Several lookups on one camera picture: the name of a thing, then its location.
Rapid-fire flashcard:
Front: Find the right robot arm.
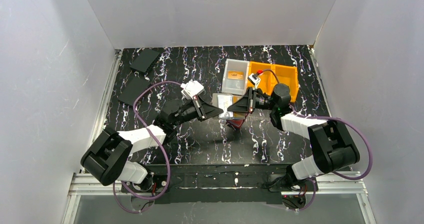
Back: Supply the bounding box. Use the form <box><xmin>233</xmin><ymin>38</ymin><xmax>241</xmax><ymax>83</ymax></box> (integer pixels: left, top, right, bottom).
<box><xmin>228</xmin><ymin>84</ymin><xmax>360</xmax><ymax>185</ymax></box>

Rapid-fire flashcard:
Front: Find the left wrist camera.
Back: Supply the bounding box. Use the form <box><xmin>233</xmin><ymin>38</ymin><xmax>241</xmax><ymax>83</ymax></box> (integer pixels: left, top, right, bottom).
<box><xmin>180</xmin><ymin>80</ymin><xmax>205</xmax><ymax>100</ymax></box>

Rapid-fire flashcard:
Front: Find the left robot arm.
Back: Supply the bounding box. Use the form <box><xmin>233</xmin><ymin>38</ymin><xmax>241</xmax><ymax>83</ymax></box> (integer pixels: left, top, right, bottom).
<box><xmin>80</xmin><ymin>96</ymin><xmax>223</xmax><ymax>186</ymax></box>

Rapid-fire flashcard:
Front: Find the black base bar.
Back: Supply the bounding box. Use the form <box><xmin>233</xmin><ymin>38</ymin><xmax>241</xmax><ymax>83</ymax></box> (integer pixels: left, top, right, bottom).
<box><xmin>120</xmin><ymin>162</ymin><xmax>327</xmax><ymax>205</ymax></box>

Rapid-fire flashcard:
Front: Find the black ridged block near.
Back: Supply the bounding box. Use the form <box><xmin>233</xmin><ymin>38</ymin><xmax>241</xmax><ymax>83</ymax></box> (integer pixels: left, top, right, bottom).
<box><xmin>118</xmin><ymin>77</ymin><xmax>151</xmax><ymax>106</ymax></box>

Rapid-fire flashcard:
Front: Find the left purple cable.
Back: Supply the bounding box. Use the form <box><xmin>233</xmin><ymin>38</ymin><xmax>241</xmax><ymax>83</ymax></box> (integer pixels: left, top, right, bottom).
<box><xmin>112</xmin><ymin>81</ymin><xmax>185</xmax><ymax>214</ymax></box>

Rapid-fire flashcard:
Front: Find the orange plastic bin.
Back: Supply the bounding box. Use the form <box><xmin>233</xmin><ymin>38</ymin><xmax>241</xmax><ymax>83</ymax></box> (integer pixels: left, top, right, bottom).
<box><xmin>272</xmin><ymin>65</ymin><xmax>299</xmax><ymax>103</ymax></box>
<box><xmin>248</xmin><ymin>61</ymin><xmax>276</xmax><ymax>95</ymax></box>

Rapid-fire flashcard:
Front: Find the black ridged block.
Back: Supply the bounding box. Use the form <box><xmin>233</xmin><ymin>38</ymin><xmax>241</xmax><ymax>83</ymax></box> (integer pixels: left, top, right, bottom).
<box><xmin>118</xmin><ymin>77</ymin><xmax>151</xmax><ymax>106</ymax></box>
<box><xmin>130</xmin><ymin>49</ymin><xmax>160</xmax><ymax>74</ymax></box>

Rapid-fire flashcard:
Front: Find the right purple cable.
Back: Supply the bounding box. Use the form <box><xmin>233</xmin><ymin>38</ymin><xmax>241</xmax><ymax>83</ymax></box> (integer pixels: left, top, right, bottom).
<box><xmin>256</xmin><ymin>69</ymin><xmax>374</xmax><ymax>211</ymax></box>

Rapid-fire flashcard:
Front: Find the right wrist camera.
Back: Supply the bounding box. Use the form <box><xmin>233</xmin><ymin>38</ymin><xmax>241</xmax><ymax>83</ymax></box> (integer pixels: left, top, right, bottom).
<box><xmin>247</xmin><ymin>70</ymin><xmax>263</xmax><ymax>89</ymax></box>

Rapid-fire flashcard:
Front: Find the purple cable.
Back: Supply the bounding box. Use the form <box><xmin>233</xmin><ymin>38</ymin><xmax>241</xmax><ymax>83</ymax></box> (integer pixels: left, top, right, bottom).
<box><xmin>112</xmin><ymin>81</ymin><xmax>185</xmax><ymax>214</ymax></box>
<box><xmin>256</xmin><ymin>69</ymin><xmax>374</xmax><ymax>211</ymax></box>

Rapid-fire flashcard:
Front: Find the aluminium frame rail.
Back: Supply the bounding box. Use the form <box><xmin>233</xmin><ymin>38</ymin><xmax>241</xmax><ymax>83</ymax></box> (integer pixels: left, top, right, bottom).
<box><xmin>61</xmin><ymin>49</ymin><xmax>123</xmax><ymax>223</ymax></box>

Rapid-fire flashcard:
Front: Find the red card holder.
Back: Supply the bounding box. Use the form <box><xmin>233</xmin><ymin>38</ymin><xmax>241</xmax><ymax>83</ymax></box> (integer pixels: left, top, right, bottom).
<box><xmin>226</xmin><ymin>113</ymin><xmax>249</xmax><ymax>129</ymax></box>

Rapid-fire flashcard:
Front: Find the black ridged block far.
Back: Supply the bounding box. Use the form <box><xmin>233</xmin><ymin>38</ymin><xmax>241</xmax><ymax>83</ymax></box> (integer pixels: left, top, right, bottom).
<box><xmin>130</xmin><ymin>49</ymin><xmax>160</xmax><ymax>74</ymax></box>

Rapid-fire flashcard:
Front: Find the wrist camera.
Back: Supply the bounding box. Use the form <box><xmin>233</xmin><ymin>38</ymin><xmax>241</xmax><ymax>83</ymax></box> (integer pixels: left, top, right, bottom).
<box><xmin>180</xmin><ymin>80</ymin><xmax>205</xmax><ymax>100</ymax></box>
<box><xmin>247</xmin><ymin>70</ymin><xmax>263</xmax><ymax>89</ymax></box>

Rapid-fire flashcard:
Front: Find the white plastic bin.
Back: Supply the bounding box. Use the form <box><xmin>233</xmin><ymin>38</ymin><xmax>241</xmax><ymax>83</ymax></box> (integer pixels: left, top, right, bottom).
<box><xmin>221</xmin><ymin>59</ymin><xmax>250</xmax><ymax>96</ymax></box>

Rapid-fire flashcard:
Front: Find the white box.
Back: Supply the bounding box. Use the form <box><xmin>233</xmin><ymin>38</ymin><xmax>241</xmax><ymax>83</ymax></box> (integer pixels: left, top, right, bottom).
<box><xmin>187</xmin><ymin>80</ymin><xmax>205</xmax><ymax>93</ymax></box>

